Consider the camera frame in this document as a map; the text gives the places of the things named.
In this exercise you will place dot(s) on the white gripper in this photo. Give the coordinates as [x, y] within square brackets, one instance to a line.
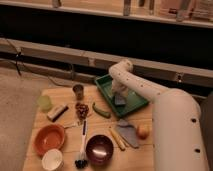
[117, 87]

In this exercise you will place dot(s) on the grey sponge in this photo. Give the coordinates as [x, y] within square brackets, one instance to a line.
[119, 100]

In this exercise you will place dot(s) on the green plastic tray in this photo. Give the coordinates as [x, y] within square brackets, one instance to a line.
[133, 100]

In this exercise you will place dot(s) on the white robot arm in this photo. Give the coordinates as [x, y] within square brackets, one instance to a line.
[177, 137]

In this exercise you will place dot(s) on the small metal cup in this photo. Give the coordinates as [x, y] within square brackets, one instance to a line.
[78, 90]

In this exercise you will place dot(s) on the brown grape bunch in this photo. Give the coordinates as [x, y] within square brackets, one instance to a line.
[81, 110]

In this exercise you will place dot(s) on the grey cloth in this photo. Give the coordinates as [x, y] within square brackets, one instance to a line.
[128, 132]

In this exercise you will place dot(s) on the orange fruit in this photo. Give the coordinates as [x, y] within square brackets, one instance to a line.
[142, 131]

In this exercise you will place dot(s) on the small metal spoon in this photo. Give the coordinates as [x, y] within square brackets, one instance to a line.
[72, 125]

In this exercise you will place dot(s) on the dark maroon bowl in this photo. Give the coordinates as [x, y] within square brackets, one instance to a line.
[99, 150]

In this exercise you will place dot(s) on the black and white eraser brush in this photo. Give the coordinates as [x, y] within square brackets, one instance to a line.
[56, 112]

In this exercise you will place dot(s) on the translucent green cup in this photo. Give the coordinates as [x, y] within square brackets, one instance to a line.
[44, 103]

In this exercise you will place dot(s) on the orange bowl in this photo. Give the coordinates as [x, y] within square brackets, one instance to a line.
[49, 137]

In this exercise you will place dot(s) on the white cup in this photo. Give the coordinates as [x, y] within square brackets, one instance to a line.
[52, 160]

